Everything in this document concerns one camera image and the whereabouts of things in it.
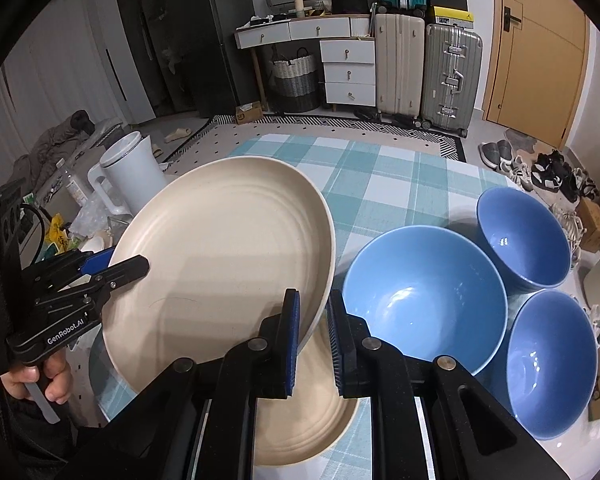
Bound cream plate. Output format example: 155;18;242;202
254;318;358;467
102;156;336;391

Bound small brown cardboard box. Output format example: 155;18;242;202
576;197;600;252

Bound blue bowl back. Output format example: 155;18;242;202
476;186;571;296

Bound white drawer desk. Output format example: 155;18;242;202
235;14;376;107

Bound silver suitcase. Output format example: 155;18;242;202
420;24;482;138

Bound black refrigerator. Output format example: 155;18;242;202
166;0;259;117

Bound woven laundry basket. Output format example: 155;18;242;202
271;47;320;114

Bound blue bowl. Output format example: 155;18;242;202
503;290;598;440
342;226;508;375
476;186;571;296

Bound white electric kettle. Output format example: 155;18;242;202
87;131;168;216

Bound cream plate front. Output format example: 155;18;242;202
254;318;358;467

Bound wooden door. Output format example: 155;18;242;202
483;0;588;148

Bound person's left hand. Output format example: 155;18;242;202
1;348;73;404

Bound grey slippers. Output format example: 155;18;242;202
478;139;514;171

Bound beige suitcase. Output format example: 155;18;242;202
375;14;425;117

